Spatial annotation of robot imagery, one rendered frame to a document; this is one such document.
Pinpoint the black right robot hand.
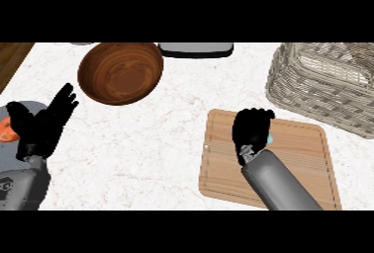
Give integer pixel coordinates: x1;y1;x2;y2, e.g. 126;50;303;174
230;108;276;167

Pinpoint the grey appliance with black base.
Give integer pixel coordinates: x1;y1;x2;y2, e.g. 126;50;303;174
157;42;235;59

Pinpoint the wicker basket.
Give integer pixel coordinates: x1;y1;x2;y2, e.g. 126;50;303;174
264;42;374;140

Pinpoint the orange fruit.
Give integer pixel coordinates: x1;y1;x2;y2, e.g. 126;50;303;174
0;116;21;143

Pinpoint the grey plate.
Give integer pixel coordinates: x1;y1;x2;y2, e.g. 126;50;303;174
0;100;50;176

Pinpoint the brown wooden bowl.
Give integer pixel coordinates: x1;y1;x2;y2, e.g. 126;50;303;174
75;42;165;107

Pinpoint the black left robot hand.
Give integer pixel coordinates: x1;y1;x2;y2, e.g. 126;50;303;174
4;82;80;162

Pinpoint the pale wooden cutting board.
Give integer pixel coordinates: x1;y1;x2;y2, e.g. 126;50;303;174
196;108;343;211

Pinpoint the brown wooden panel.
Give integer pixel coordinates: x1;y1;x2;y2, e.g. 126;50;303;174
0;42;37;95

